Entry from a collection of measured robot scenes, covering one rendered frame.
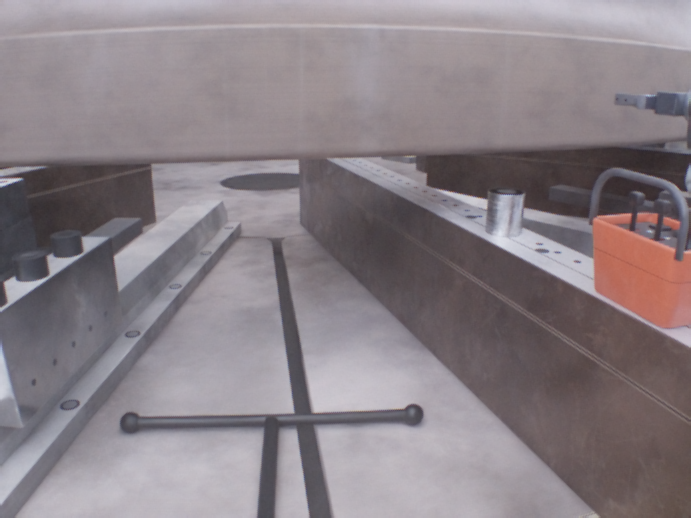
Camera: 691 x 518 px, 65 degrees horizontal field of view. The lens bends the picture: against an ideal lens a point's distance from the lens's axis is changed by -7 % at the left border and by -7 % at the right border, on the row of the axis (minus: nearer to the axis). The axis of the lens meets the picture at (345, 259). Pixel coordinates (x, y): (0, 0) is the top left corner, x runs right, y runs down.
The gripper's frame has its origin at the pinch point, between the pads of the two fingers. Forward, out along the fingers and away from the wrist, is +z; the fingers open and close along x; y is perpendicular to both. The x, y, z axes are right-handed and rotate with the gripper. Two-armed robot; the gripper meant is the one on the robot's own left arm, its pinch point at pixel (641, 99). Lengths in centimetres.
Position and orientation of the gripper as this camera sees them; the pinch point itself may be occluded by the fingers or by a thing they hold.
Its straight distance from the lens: 146.8
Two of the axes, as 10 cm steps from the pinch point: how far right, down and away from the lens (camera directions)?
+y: 0.0, -9.5, -3.2
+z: -4.5, -2.9, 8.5
